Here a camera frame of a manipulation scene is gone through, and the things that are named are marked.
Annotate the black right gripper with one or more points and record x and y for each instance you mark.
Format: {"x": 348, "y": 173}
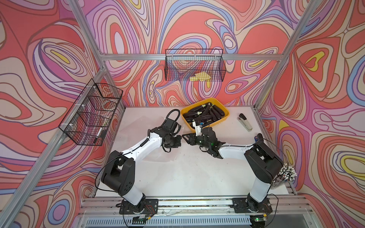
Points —
{"x": 191, "y": 138}

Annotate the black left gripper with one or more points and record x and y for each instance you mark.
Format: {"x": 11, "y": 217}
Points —
{"x": 177, "y": 144}

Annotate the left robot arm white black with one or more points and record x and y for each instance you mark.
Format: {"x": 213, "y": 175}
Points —
{"x": 120, "y": 170}

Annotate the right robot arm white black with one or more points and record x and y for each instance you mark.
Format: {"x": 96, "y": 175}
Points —
{"x": 264, "y": 163}

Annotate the yellow plastic tray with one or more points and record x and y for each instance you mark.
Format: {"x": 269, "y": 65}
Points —
{"x": 208, "y": 112}

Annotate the grey black stapler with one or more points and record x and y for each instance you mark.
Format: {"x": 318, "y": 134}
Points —
{"x": 244, "y": 122}

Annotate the yellow cloth in basket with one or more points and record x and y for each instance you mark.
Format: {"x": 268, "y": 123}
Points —
{"x": 201, "y": 76}

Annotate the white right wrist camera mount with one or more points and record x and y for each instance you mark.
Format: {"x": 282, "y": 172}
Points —
{"x": 198, "y": 128}

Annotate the black wire basket back wall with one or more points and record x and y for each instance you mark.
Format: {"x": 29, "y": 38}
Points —
{"x": 182, "y": 63}

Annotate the black wire basket wall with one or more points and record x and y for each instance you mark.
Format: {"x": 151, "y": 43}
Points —
{"x": 94, "y": 109}
{"x": 182, "y": 63}

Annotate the black wire basket left wall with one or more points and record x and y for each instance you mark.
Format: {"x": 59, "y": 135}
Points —
{"x": 94, "y": 109}

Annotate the aluminium frame post left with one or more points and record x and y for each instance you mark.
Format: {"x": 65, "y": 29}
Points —
{"x": 49, "y": 61}

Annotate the aluminium frame post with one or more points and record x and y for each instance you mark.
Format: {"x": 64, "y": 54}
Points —
{"x": 303, "y": 22}
{"x": 49, "y": 61}

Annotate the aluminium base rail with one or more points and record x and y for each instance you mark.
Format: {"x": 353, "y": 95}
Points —
{"x": 288, "y": 211}

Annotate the aluminium frame post right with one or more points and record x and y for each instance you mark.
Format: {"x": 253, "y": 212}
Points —
{"x": 303, "y": 22}

